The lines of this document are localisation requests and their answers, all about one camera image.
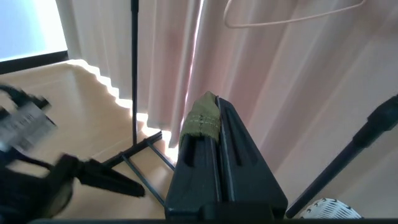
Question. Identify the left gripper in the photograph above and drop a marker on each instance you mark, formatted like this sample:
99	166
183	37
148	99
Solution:
28	193

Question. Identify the white laundry basket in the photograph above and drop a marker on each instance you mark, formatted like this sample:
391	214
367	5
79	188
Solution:
329	209

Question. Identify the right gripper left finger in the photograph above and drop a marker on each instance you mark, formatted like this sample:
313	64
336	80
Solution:
192	180

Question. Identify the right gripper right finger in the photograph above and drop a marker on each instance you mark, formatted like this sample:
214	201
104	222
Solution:
248	174

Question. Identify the pink clothes hanger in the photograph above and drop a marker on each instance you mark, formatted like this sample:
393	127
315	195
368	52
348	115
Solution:
264	24

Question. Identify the window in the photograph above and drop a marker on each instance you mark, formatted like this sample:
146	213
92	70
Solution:
28	25

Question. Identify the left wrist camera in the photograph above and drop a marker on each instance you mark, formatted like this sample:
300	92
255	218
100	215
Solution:
25	124

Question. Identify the black clothes rack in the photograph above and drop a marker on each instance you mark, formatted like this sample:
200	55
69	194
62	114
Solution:
134	62

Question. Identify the beige curtain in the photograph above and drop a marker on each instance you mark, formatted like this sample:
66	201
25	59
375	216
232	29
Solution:
280	93

